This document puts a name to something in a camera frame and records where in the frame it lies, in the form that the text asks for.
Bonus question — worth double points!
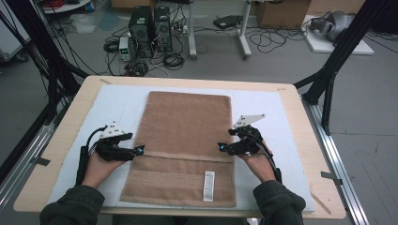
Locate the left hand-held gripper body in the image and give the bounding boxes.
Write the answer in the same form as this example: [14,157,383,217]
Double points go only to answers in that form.
[94,121,137,162]

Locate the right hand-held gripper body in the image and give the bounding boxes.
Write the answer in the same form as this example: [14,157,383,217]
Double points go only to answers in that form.
[227,113,267,157]

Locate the brown terry towel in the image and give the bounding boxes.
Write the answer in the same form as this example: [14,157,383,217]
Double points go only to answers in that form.
[119,90,237,208]

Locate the person's left hand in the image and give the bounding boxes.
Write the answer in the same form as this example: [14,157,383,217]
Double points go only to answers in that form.
[82,151,127,189]

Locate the person's right hand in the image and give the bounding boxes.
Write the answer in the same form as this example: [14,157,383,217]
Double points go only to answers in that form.
[238,141,279,185]

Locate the white foam mat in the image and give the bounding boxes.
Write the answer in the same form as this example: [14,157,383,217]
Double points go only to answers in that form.
[46,83,316,214]

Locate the black tape piece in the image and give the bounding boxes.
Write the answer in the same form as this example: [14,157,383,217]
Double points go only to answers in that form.
[320,171,344,186]
[31,157,52,167]

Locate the person's legs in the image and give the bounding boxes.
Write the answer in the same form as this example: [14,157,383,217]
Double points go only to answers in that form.
[112,215,252,225]

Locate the power supply with green display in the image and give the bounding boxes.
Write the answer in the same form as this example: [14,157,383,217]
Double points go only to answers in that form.
[118,37,133,62]

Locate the white desk legs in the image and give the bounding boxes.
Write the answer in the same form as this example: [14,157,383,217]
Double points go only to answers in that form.
[187,0,253,61]

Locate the black computer tower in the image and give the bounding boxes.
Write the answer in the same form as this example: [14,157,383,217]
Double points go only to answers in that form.
[153,6,173,53]
[129,6,155,59]

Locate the black flat device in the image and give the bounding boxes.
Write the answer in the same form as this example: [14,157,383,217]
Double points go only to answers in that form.
[213,14,244,31]

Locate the clear plastic sheet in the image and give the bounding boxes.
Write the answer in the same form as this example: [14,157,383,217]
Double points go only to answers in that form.
[69,13,97,35]

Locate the large cardboard box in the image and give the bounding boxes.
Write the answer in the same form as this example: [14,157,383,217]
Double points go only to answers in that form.
[256,0,313,30]

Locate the white floor board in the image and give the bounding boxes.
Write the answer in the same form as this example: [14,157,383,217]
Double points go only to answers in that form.
[301,14,375,56]

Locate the grey rounded device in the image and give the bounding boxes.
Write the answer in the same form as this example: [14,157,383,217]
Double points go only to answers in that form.
[309,10,357,42]

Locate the white round table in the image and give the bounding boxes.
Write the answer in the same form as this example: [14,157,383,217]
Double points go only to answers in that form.
[40,0,94,15]

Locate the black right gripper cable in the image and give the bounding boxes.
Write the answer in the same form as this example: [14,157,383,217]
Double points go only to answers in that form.
[247,129,283,185]

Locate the aluminium frame rail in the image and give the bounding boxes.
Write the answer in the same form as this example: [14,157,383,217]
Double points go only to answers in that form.
[0,102,73,214]
[301,97,371,225]

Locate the coiled black cable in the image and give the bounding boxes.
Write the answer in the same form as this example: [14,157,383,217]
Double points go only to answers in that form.
[162,52,186,71]

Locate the loose black floor cables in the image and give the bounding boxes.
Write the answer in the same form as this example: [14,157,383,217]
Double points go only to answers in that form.
[249,27,309,54]

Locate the black metal frame post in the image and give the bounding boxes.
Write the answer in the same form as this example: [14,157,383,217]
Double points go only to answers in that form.
[0,0,89,126]
[294,0,398,136]

